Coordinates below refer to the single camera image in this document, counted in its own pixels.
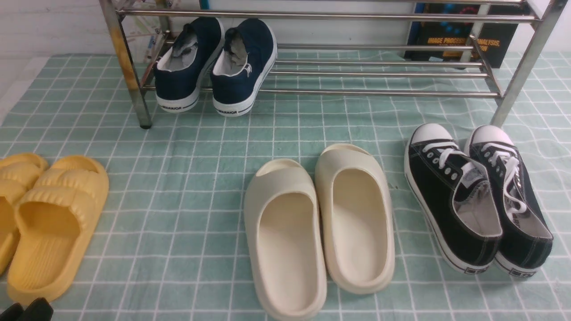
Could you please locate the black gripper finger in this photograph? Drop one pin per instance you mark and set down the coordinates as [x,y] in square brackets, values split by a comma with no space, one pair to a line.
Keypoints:
[39,310]

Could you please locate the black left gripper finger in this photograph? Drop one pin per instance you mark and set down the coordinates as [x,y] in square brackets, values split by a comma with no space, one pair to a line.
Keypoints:
[13,313]

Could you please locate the black canvas sneaker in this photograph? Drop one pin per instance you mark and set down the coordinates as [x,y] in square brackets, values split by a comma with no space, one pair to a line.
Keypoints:
[454,193]
[526,242]

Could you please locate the metal shoe rack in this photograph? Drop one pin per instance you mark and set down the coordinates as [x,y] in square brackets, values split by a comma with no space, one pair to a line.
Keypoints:
[473,60]

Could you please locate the right yellow slide slipper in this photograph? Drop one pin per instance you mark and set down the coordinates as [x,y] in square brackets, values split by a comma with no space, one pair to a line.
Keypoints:
[56,218]

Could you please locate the yellow slide slipper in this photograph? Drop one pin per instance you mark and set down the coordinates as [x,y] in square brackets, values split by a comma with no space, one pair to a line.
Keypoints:
[56,218]
[18,174]

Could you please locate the left yellow slide slipper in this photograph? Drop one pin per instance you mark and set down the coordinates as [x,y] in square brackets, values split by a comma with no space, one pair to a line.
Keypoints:
[18,174]

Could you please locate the green checkered cloth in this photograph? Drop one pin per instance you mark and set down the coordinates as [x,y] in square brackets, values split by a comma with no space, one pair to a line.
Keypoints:
[170,244]

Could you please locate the left cream slide slipper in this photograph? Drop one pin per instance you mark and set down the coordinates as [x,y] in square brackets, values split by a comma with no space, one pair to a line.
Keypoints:
[281,216]

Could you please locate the cream slide slipper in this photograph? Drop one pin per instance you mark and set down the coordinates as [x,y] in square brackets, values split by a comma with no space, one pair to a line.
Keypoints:
[281,216]
[357,219]

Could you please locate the left navy canvas shoe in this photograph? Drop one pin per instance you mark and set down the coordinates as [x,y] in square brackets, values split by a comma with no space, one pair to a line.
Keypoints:
[180,72]

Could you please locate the navy canvas shoe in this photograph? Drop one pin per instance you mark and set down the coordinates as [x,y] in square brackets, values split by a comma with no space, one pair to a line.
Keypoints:
[180,72]
[248,55]

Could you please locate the right navy canvas shoe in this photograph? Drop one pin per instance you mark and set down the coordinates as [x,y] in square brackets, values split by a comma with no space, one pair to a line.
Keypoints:
[248,55]

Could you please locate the right cream slide slipper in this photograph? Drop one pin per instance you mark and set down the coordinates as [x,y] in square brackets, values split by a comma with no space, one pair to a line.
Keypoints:
[357,219]

